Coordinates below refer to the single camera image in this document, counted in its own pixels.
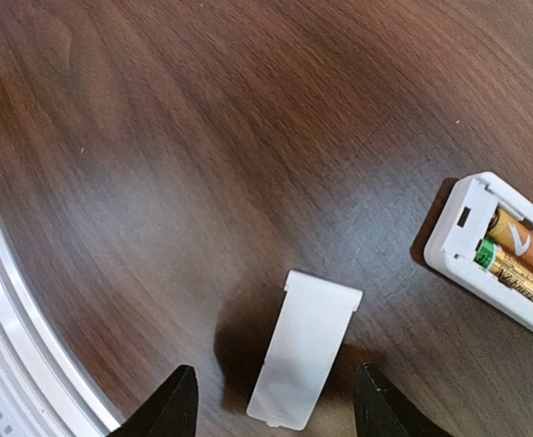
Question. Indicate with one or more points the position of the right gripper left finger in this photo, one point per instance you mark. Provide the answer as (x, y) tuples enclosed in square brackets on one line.
[(171, 410)]

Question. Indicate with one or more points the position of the white battery cover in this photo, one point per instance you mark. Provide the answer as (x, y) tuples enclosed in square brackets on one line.
[(306, 339)]

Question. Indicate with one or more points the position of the white remote control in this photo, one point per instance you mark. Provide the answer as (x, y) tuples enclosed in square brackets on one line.
[(463, 223)]

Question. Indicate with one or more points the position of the copper AA battery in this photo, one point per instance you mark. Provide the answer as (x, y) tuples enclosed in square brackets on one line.
[(505, 267), (512, 235)]

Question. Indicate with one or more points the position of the front aluminium rail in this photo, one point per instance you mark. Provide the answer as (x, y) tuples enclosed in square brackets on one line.
[(44, 391)]

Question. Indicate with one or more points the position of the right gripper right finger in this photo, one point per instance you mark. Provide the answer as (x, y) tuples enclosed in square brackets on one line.
[(380, 409)]

